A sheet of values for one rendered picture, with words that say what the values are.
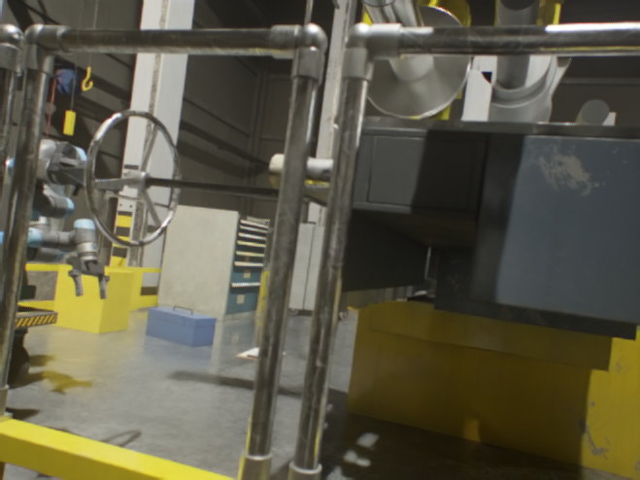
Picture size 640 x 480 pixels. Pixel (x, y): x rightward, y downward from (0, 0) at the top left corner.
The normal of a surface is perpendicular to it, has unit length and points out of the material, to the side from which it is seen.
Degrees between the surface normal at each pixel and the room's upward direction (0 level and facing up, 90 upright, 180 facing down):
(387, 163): 90
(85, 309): 90
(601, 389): 90
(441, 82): 90
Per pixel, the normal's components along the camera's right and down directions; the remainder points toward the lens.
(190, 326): -0.51, -0.07
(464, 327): -0.29, -0.05
